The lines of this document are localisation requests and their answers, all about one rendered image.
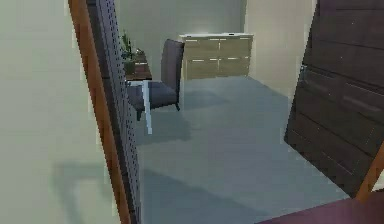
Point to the brown table with white legs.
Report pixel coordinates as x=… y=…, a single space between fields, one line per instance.
x=143 y=71

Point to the beige chest of drawers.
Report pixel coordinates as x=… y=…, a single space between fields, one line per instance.
x=216 y=55

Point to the dark brown room door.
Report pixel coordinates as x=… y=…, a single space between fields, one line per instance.
x=343 y=100

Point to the green house plant in pot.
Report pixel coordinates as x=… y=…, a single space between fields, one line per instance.
x=127 y=55

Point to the orange wooden door frame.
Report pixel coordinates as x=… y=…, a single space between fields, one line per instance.
x=100 y=110

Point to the dark purple chair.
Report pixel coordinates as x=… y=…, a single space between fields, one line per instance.
x=168 y=83

